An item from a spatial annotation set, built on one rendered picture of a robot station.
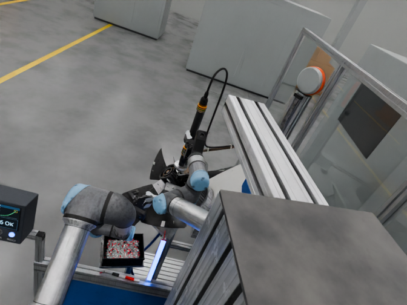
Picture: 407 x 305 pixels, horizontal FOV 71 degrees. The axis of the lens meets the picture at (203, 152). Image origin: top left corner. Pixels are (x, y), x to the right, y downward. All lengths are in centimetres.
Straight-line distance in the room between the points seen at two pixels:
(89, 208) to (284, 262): 83
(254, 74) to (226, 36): 107
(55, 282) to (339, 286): 88
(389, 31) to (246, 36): 926
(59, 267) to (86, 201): 22
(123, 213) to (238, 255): 80
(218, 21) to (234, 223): 646
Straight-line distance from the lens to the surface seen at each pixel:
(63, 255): 107
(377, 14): 1473
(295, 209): 40
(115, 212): 106
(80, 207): 106
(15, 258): 273
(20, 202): 137
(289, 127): 184
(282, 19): 679
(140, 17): 856
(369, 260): 41
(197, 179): 111
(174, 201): 109
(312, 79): 175
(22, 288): 259
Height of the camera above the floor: 225
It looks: 33 degrees down
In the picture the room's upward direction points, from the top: 22 degrees clockwise
